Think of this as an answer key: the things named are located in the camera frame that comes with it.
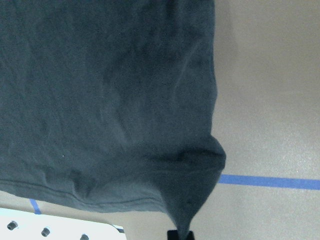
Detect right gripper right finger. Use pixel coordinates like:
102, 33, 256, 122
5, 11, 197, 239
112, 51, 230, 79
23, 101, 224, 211
187, 230, 195, 240

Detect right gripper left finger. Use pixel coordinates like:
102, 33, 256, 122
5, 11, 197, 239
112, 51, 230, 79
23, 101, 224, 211
167, 230, 179, 240

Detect black printed t-shirt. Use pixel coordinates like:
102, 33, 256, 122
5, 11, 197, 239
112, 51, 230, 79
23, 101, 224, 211
0, 0, 226, 240

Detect blue tape grid lines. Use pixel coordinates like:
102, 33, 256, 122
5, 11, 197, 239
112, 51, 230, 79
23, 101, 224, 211
26, 169, 320, 218

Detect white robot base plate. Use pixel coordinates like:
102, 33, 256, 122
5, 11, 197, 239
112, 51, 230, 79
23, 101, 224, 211
0, 208, 126, 240

